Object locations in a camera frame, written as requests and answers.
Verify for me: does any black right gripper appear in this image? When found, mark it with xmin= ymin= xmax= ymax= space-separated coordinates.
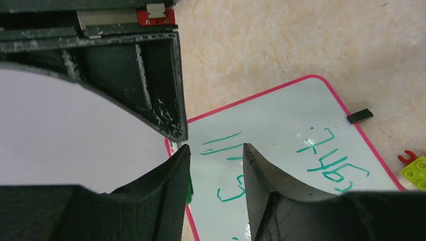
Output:
xmin=1 ymin=1 xmax=188 ymax=142

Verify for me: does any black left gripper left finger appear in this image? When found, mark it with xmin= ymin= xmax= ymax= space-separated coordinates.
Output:
xmin=1 ymin=145 xmax=190 ymax=240

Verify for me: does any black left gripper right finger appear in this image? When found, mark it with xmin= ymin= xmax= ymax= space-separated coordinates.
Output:
xmin=243 ymin=144 xmax=425 ymax=240

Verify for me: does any pink-framed whiteboard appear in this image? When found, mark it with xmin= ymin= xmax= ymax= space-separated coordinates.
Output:
xmin=185 ymin=75 xmax=402 ymax=240

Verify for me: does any green marker cap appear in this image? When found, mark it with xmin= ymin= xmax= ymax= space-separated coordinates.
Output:
xmin=186 ymin=174 xmax=193 ymax=205

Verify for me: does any green white marker pen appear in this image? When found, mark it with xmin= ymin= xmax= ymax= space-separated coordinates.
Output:
xmin=169 ymin=141 xmax=180 ymax=155

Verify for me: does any black whiteboard foot clip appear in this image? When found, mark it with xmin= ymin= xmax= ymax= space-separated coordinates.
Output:
xmin=347 ymin=108 xmax=374 ymax=124

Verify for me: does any red yellow toy brick car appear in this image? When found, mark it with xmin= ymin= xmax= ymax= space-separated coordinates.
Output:
xmin=397 ymin=150 xmax=425 ymax=192

